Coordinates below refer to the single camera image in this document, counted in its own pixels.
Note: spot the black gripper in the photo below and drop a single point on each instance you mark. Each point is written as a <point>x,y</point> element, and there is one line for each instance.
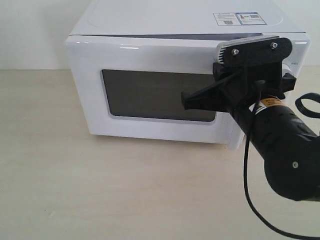
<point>232,93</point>

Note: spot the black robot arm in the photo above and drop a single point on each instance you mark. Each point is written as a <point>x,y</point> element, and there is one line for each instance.
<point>290,149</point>

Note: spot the white microwave oven body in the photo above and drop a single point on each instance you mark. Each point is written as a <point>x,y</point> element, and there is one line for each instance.
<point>190,20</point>

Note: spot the upper white control knob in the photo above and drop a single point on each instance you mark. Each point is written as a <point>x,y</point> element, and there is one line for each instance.
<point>286,69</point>

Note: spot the warning label sticker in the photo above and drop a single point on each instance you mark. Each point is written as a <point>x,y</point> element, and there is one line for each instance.
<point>238,19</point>

